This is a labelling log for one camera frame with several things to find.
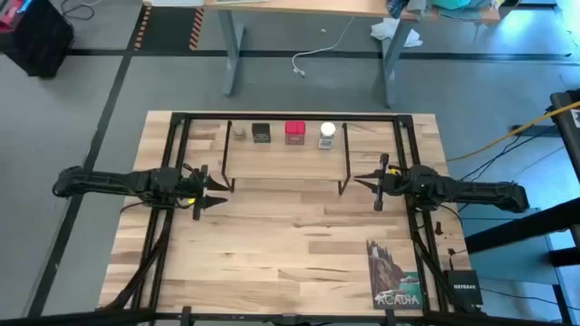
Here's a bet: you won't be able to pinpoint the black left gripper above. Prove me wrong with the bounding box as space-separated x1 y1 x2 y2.
179 163 231 222

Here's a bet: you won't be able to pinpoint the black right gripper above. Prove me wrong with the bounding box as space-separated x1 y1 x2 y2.
353 152 409 213

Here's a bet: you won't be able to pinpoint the bagel seasoning jar white lid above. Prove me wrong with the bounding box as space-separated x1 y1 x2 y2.
317 121 337 150

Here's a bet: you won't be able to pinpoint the dark green spice tin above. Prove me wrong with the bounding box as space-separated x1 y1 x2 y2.
251 121 272 145

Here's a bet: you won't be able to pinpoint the red spice tin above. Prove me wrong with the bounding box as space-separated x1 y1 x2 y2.
284 120 307 146

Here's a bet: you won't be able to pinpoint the wooden shelf black metal legs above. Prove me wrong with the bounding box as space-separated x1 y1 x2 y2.
220 120 353 197

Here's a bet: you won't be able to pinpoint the Acadia postcard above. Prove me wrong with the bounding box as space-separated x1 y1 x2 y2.
365 239 425 312

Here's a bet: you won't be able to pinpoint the white crumpled cloth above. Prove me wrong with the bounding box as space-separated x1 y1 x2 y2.
370 16 424 49

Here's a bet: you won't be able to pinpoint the black metal stand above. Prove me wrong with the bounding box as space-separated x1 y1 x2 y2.
464 89 580 326

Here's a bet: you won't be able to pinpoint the black mat hazard stripes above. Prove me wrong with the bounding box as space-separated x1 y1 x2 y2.
127 5 206 52

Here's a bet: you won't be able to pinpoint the wooden desk grey legs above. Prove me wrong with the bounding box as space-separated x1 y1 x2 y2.
142 0 502 110

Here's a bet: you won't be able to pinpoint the white flat box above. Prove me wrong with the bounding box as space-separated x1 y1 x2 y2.
149 0 206 8

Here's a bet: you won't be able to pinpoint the black crate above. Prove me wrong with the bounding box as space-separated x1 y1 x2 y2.
0 0 76 78

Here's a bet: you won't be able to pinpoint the red item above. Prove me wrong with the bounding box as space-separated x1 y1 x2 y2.
0 0 24 33

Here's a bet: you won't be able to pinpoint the black metal table frame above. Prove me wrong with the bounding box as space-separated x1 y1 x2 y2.
94 111 488 326

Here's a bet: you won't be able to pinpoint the black cable bundle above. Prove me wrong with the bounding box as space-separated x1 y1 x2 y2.
101 206 176 313

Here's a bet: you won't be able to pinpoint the white cable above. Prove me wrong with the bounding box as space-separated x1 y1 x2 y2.
291 15 355 78

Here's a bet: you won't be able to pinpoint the black Netgear switch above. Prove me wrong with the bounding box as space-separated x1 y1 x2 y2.
442 269 484 308

